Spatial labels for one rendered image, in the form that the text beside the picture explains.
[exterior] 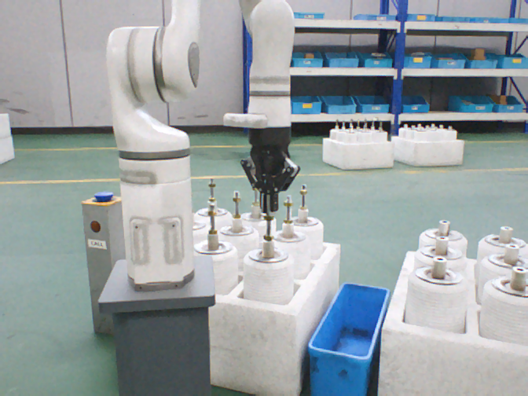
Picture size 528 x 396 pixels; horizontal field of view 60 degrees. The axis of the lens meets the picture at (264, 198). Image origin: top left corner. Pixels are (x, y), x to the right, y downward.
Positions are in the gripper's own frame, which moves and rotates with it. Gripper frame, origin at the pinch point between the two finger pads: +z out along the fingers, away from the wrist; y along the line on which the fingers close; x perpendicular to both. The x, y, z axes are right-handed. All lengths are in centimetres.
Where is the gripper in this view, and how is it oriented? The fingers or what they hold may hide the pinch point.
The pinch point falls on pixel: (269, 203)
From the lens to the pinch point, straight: 83.5
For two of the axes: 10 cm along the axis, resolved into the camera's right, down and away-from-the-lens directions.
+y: -7.3, -1.6, 6.7
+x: -6.9, 1.6, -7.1
